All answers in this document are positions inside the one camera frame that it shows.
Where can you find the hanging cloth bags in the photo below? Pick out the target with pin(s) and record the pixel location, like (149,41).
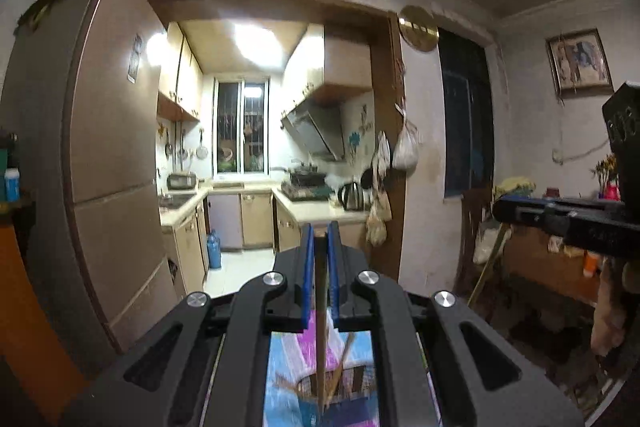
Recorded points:
(379,207)

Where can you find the striped floral tablecloth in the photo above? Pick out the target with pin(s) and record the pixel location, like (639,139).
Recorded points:
(287,347)

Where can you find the bunch of yellow flowers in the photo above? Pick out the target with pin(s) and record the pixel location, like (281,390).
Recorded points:
(606,169)

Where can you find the fridge sticker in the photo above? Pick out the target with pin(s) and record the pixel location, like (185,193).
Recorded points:
(135,57)

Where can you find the hanging white plastic bag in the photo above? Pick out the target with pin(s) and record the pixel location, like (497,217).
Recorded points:
(406,144)

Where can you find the steel electric kettle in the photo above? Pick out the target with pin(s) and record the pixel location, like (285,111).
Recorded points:
(351,197)

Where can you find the dark room window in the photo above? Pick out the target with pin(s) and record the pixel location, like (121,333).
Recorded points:
(465,117)

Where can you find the framed elephant picture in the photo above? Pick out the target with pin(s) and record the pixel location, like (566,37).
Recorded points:
(580,63)

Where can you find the cream kitchen cabinets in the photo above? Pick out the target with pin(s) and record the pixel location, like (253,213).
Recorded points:
(257,219)
(180,77)

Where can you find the cream upper kitchen cabinets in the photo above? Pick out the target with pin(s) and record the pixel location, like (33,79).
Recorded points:
(180,77)

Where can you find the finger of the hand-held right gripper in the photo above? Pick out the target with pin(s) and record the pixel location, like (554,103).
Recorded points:
(530,213)

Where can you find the long bamboo chopstick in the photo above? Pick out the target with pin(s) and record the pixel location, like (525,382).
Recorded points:
(344,357)
(320,347)

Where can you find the dark wooden chair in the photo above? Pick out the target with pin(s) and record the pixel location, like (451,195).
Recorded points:
(472,227)

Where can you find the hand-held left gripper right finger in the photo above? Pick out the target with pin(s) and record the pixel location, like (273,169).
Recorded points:
(334,277)

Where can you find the steel range hood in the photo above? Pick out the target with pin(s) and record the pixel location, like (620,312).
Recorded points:
(315,132)

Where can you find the orange cup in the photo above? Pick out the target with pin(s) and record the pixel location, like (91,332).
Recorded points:
(590,264)

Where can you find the orange wooden cabinet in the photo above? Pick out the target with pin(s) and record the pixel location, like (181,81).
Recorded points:
(30,307)

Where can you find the dark wooden side table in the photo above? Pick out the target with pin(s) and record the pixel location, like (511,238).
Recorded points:
(540,262)

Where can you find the round gold wall clock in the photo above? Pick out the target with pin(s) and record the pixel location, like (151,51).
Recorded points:
(419,29)

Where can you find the red thermos flask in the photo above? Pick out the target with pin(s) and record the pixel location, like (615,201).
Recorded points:
(612,192)

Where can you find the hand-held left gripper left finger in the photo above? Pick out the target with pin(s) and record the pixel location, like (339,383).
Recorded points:
(307,277)

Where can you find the barred kitchen window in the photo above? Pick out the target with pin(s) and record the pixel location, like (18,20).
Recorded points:
(242,127)

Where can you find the person's right hand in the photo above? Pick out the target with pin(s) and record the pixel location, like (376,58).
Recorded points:
(607,307)

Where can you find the kitchen ceiling light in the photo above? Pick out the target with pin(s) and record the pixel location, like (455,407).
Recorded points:
(255,42)

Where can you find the blue slotted utensil holder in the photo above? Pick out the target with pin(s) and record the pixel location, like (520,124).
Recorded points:
(352,389)

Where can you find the cream lower kitchen cabinets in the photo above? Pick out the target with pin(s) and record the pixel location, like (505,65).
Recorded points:
(257,219)

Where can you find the silver rice cooker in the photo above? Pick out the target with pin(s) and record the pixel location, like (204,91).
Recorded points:
(181,181)

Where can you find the blue water bottle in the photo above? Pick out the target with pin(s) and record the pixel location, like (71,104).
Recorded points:
(214,252)

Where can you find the grey refrigerator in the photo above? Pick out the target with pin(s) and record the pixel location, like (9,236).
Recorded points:
(100,157)

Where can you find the blue and white jar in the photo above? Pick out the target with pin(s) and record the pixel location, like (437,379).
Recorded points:
(12,186)

